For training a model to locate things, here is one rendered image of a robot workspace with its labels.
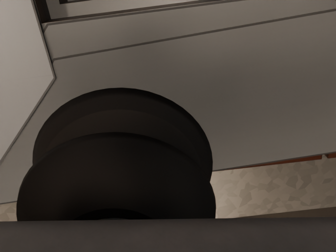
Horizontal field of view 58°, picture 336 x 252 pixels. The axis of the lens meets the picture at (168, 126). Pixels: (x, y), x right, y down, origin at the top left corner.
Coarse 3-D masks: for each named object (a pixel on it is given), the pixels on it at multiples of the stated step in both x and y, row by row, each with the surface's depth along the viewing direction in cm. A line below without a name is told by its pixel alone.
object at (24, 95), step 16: (16, 80) 17; (32, 80) 17; (48, 80) 17; (0, 96) 17; (16, 96) 17; (32, 96) 17; (0, 112) 18; (16, 112) 18; (32, 112) 18; (0, 128) 18; (16, 128) 18; (0, 144) 18; (0, 160) 19
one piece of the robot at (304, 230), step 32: (0, 224) 2; (32, 224) 2; (64, 224) 2; (96, 224) 2; (128, 224) 2; (160, 224) 2; (192, 224) 2; (224, 224) 2; (256, 224) 2; (288, 224) 2; (320, 224) 2
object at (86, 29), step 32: (64, 0) 18; (96, 0) 17; (128, 0) 17; (160, 0) 17; (192, 0) 17; (224, 0) 15; (256, 0) 15; (288, 0) 15; (320, 0) 15; (64, 32) 16; (96, 32) 16; (128, 32) 16; (160, 32) 16; (192, 32) 16
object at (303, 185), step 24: (240, 168) 43; (264, 168) 43; (288, 168) 43; (312, 168) 43; (216, 192) 45; (240, 192) 45; (264, 192) 45; (288, 192) 45; (312, 192) 45; (0, 216) 45; (216, 216) 47; (240, 216) 47
